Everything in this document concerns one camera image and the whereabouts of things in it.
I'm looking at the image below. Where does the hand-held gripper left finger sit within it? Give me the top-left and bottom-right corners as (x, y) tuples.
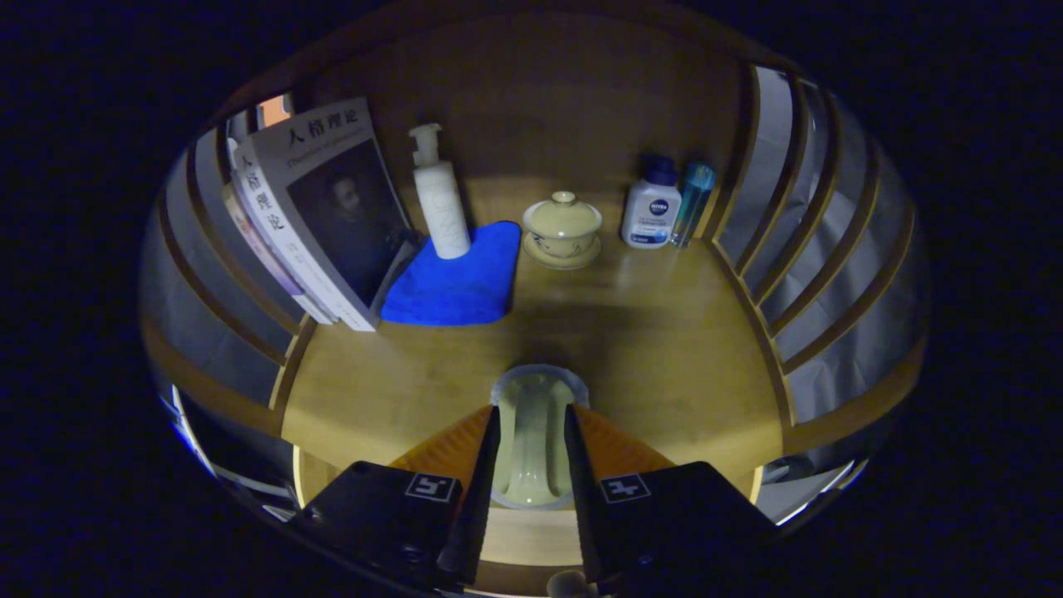
(289, 404), (502, 592)

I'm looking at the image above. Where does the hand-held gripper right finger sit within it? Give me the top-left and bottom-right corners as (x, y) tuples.
(563, 404), (777, 586)

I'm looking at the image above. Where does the pale green slipper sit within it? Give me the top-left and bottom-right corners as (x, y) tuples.
(488, 364), (590, 509)

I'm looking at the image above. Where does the wooden countertop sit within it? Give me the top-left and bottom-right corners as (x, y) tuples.
(281, 174), (790, 574)

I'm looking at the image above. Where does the wooden cabinet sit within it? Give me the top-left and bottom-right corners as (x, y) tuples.
(140, 4), (929, 595)

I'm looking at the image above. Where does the blue folded cloth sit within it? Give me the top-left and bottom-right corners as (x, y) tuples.
(380, 220), (522, 327)

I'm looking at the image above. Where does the beige lidded tea cup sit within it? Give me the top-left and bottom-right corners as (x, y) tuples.
(522, 191), (604, 271)

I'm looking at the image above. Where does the white lotion bottle blue cap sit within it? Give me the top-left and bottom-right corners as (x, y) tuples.
(621, 155), (683, 250)

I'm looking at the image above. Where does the white pump bottle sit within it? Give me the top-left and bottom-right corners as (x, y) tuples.
(409, 123), (473, 260)

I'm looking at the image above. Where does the teal slim bottle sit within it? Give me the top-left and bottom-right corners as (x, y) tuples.
(669, 162), (717, 249)

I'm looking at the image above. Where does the purple spine book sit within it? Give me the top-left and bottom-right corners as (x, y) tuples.
(221, 183), (321, 323)

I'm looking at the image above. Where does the thick white book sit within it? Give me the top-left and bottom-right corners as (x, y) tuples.
(233, 97), (420, 333)

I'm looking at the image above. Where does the thin white book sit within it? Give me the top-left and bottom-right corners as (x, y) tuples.
(224, 112), (341, 326)

